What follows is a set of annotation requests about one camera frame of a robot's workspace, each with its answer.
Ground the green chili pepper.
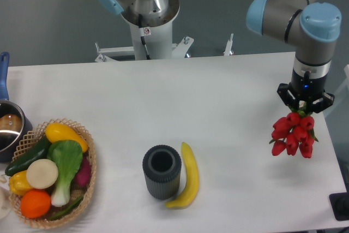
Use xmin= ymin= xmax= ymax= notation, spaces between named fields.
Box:
xmin=48 ymin=195 xmax=83 ymax=221

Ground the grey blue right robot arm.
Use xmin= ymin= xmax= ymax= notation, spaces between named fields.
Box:
xmin=246 ymin=0 xmax=342 ymax=113

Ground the yellow banana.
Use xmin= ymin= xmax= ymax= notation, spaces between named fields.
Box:
xmin=165 ymin=142 xmax=200 ymax=209

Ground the orange fruit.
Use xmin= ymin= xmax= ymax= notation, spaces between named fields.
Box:
xmin=20 ymin=189 xmax=51 ymax=219

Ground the dark green cucumber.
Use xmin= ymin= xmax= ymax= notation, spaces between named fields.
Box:
xmin=5 ymin=135 xmax=51 ymax=177

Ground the red tulip bouquet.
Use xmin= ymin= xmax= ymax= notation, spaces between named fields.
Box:
xmin=269 ymin=102 xmax=318 ymax=159

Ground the white round radish slice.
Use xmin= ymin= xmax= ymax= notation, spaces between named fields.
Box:
xmin=26 ymin=159 xmax=58 ymax=189

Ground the dark grey ribbed vase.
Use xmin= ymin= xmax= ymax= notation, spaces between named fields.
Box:
xmin=142 ymin=145 xmax=182 ymax=200

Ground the blue handled saucepan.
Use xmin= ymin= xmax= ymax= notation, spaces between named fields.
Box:
xmin=1 ymin=52 xmax=33 ymax=163

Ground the woven bamboo basket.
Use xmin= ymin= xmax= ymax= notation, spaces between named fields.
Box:
xmin=9 ymin=118 xmax=97 ymax=229

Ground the yellow bell pepper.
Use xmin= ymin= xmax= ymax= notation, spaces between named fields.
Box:
xmin=9 ymin=170 xmax=33 ymax=196

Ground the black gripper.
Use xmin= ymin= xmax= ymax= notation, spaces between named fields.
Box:
xmin=277 ymin=60 xmax=335 ymax=113

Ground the green bok choy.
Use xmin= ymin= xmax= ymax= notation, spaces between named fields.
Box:
xmin=47 ymin=140 xmax=82 ymax=207

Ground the yellow squash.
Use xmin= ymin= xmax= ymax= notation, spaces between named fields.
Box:
xmin=45 ymin=122 xmax=89 ymax=153

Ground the purple sweet potato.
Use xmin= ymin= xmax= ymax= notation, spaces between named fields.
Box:
xmin=74 ymin=156 xmax=92 ymax=187

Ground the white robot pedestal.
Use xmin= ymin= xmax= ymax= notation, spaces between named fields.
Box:
xmin=94 ymin=21 xmax=236 ymax=63

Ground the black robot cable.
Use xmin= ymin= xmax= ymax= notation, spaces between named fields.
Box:
xmin=137 ymin=14 xmax=152 ymax=61

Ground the black device at edge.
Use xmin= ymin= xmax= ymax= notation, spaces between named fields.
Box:
xmin=329 ymin=192 xmax=348 ymax=221

